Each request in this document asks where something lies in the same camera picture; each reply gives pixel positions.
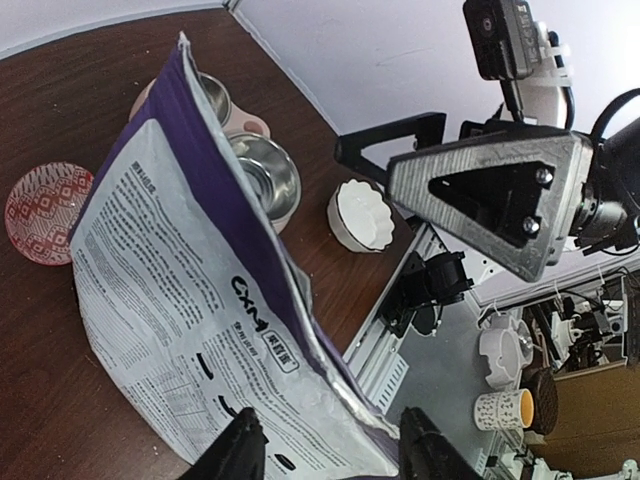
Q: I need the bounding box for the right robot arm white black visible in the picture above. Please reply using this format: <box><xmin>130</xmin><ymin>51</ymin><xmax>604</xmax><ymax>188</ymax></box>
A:
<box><xmin>334</xmin><ymin>80</ymin><xmax>639</xmax><ymax>282</ymax></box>

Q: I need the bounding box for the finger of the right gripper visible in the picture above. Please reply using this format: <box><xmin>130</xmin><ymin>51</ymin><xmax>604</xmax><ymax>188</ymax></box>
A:
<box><xmin>334</xmin><ymin>112</ymin><xmax>447</xmax><ymax>186</ymax></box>
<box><xmin>387</xmin><ymin>135</ymin><xmax>593</xmax><ymax>282</ymax></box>

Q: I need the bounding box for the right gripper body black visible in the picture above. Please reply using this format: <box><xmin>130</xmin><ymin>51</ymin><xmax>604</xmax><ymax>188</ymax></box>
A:
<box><xmin>458</xmin><ymin>124</ymin><xmax>594</xmax><ymax>210</ymax></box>

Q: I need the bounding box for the patterned mug yellow inside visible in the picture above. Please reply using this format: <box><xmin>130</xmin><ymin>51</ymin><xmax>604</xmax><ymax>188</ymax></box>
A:
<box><xmin>473</xmin><ymin>389</ymin><xmax>535</xmax><ymax>431</ymax></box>

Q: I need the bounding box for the white scalloped ceramic bowl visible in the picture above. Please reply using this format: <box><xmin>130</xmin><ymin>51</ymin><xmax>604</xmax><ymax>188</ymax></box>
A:
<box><xmin>327</xmin><ymin>179</ymin><xmax>395</xmax><ymax>253</ymax></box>

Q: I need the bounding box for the white ceramic dish background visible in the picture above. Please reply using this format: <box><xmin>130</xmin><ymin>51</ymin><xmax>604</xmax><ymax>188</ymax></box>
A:
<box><xmin>478</xmin><ymin>314</ymin><xmax>534</xmax><ymax>390</ymax></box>

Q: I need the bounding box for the pink double pet feeder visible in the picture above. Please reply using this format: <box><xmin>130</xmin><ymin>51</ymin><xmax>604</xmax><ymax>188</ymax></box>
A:
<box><xmin>127</xmin><ymin>74</ymin><xmax>301</xmax><ymax>236</ymax></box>

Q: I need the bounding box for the rear steel feeder bowl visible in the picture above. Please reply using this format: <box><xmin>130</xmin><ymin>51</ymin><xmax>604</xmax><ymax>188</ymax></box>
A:
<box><xmin>199</xmin><ymin>72</ymin><xmax>231</xmax><ymax>126</ymax></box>

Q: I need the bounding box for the red patterned small bowl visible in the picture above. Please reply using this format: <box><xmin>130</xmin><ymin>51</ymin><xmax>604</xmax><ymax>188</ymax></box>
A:
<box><xmin>4</xmin><ymin>161</ymin><xmax>94</xmax><ymax>266</ymax></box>

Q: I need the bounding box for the front steel feeder bowl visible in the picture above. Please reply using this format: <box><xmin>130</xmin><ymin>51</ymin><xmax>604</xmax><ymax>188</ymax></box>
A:
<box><xmin>228</xmin><ymin>132</ymin><xmax>302</xmax><ymax>224</ymax></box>

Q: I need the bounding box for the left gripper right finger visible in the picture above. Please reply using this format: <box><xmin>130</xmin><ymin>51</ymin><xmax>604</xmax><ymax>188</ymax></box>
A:
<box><xmin>399</xmin><ymin>407</ymin><xmax>481</xmax><ymax>480</ymax></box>

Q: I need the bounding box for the steel feeder bowl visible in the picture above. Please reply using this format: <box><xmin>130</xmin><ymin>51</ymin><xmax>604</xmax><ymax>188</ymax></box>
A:
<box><xmin>199</xmin><ymin>72</ymin><xmax>231</xmax><ymax>126</ymax></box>
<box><xmin>228</xmin><ymin>132</ymin><xmax>302</xmax><ymax>224</ymax></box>

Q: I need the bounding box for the front aluminium rail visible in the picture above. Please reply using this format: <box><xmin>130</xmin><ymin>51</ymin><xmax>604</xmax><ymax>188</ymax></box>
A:
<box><xmin>342</xmin><ymin>219</ymin><xmax>496</xmax><ymax>416</ymax></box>

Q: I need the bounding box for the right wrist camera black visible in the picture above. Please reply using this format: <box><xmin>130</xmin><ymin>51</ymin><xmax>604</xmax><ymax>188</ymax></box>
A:
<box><xmin>461</xmin><ymin>0</ymin><xmax>573</xmax><ymax>82</ymax></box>

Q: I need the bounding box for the dark woven basket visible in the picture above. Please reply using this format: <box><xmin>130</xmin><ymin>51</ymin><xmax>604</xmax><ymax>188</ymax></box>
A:
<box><xmin>528</xmin><ymin>368</ymin><xmax>559</xmax><ymax>435</ymax></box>

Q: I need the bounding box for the purple pet food bag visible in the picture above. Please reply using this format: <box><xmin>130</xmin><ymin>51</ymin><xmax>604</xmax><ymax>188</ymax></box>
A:
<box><xmin>70</xmin><ymin>37</ymin><xmax>399</xmax><ymax>479</ymax></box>

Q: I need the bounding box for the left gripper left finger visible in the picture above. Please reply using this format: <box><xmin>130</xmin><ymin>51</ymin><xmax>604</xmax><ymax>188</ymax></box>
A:
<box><xmin>180</xmin><ymin>407</ymin><xmax>266</xmax><ymax>480</ymax></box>

